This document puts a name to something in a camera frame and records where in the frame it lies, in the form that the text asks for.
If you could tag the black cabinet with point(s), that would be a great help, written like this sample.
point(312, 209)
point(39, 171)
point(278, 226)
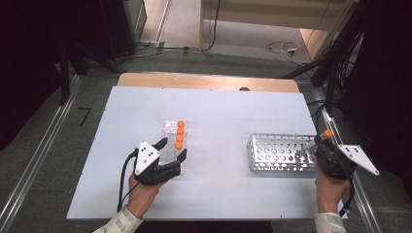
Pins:
point(120, 29)

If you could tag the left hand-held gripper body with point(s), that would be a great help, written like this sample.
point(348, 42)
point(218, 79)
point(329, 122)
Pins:
point(145, 158)

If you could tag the grey power strip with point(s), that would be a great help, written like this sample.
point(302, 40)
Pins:
point(152, 44)

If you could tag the clear plastic tube rack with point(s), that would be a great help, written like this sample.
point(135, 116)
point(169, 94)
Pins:
point(168, 154)

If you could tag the light wooden furniture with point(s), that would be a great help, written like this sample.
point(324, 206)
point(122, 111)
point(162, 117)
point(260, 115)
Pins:
point(275, 13)

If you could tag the perforated metal tube rack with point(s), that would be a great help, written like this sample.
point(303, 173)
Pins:
point(281, 139)

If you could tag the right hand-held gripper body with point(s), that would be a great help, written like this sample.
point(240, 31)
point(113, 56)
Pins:
point(336, 163)

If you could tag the person's right hand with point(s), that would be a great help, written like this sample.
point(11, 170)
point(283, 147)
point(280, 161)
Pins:
point(330, 194)

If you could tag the person's left hand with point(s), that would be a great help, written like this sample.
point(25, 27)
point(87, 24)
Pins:
point(142, 197)

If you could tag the dark table grommet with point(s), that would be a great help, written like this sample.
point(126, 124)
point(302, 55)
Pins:
point(244, 89)

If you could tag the black metal stand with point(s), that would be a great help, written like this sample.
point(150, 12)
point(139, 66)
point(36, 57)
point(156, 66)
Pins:
point(64, 81)

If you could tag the aluminium floor rail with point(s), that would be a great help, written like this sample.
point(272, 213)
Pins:
point(39, 152)
point(366, 210)

